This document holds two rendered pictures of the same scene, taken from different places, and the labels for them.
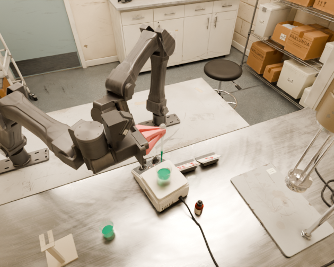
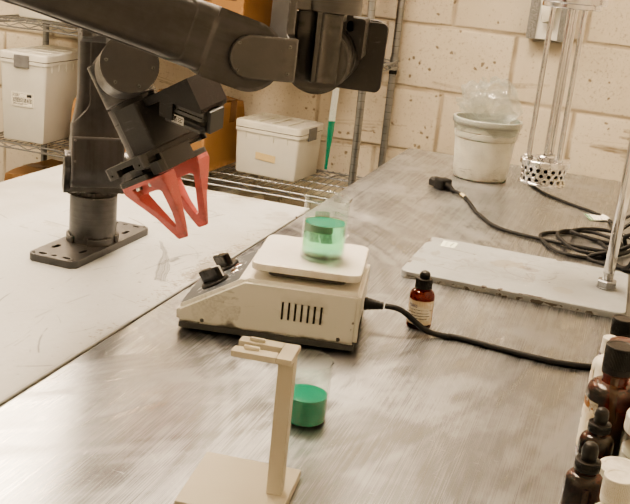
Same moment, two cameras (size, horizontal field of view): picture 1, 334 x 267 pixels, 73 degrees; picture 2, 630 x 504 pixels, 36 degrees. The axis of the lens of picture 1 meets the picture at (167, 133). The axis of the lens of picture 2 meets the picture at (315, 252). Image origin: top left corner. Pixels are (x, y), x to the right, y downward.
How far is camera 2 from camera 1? 0.89 m
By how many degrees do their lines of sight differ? 50
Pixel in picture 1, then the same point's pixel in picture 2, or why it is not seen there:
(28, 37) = not seen: outside the picture
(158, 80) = not seen: hidden behind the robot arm
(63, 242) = (216, 471)
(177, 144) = (204, 262)
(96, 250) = (318, 449)
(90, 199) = (142, 397)
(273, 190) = (490, 262)
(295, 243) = (609, 299)
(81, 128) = not seen: outside the picture
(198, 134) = (227, 240)
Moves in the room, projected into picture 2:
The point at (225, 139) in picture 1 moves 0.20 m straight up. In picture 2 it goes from (297, 233) to (310, 103)
